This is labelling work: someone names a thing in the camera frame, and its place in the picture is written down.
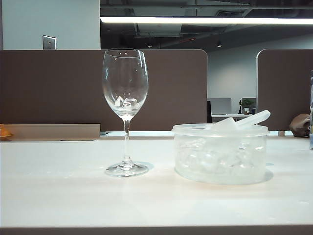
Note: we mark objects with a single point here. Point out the translucent round plastic container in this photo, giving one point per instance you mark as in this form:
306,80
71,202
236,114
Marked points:
220,139

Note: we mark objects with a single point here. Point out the small clear ice cube cluster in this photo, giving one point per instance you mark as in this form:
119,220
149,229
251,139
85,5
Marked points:
126,102

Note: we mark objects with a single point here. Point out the grey wall switch plate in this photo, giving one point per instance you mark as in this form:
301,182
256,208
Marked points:
49,42

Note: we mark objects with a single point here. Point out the wide brown desk partition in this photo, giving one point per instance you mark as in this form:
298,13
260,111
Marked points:
61,85

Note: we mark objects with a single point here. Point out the long ceiling strip light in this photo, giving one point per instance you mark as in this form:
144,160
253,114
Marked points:
195,20

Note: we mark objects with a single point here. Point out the brown lumpy bag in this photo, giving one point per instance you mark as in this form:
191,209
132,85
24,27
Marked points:
299,124

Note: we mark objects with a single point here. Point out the white background desk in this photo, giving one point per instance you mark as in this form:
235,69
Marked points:
225,117

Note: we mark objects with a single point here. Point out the translucent white ice shovel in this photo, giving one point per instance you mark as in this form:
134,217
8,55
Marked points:
256,118

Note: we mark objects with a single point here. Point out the grey background partition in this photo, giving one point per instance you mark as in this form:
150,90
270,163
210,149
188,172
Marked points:
220,105

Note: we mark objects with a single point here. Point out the green potted plant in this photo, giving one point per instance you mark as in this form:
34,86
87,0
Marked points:
247,104

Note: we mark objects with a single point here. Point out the clear plastic bottle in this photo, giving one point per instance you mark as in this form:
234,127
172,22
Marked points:
311,122

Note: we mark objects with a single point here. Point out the clear wine glass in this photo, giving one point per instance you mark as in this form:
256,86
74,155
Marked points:
126,137

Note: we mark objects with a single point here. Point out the ice cube pile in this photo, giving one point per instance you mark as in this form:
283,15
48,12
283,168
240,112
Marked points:
220,159

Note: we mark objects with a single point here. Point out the narrow brown desk partition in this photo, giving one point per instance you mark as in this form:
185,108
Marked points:
283,85

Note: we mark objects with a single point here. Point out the orange object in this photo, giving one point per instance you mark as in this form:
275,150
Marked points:
4,132

